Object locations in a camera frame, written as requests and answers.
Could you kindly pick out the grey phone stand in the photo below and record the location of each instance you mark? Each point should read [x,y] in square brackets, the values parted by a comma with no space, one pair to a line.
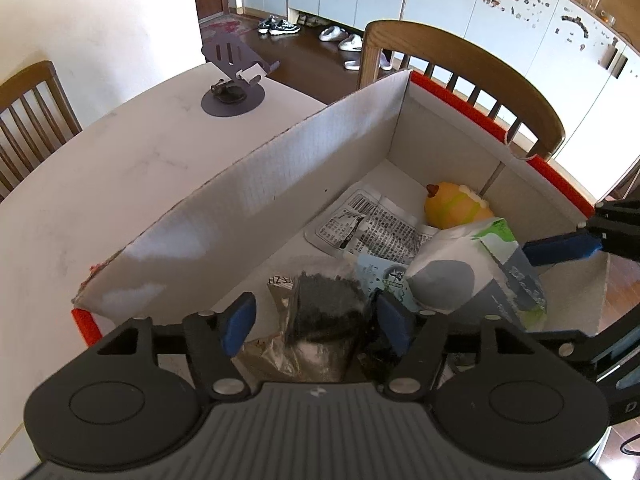
[232,107]

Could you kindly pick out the white slipper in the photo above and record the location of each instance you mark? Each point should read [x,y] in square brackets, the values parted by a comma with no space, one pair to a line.
[332,34]
[351,65]
[350,43]
[387,61]

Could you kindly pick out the white green pouch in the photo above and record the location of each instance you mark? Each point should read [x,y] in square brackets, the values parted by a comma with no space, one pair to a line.
[500,290]

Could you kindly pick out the dark snack packet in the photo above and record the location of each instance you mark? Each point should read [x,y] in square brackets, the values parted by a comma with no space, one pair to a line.
[325,320]

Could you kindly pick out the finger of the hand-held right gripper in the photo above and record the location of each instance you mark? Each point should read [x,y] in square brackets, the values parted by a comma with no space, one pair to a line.
[570,347]
[560,250]

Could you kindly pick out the small cup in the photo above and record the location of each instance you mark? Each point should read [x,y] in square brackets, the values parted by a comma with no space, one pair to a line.
[608,17]

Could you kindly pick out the white red-edged cardboard box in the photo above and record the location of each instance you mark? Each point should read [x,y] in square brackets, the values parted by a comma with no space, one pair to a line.
[300,160]

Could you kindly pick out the straight-backed wooden chair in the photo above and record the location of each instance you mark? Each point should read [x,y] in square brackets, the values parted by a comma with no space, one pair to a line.
[30,77]

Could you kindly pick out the white cabinet row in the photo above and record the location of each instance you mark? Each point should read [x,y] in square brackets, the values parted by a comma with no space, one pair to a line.
[440,0]

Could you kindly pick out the dark sneaker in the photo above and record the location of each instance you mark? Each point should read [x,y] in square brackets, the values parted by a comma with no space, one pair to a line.
[286,28]
[267,25]

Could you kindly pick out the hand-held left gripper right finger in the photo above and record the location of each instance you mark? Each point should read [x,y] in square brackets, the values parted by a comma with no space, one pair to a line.
[395,322]

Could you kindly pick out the yellow chick toy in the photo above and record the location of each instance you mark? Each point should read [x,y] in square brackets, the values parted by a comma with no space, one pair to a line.
[450,207]

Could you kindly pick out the red patterned rug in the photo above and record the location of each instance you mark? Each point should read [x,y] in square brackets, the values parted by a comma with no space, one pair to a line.
[222,27]

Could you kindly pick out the curved-back wooden chair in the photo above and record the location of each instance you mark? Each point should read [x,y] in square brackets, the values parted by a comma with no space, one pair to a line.
[450,40]

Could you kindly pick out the pale blue packet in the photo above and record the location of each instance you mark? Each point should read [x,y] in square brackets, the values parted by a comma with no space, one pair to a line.
[385,275]

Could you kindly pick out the white barcode packet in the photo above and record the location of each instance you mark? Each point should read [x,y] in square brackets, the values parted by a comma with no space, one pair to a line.
[375,232]

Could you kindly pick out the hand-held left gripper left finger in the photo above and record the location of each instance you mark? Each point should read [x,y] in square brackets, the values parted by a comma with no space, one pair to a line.
[239,322]

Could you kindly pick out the gold snack packet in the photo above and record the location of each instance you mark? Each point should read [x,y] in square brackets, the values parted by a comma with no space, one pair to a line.
[265,360]

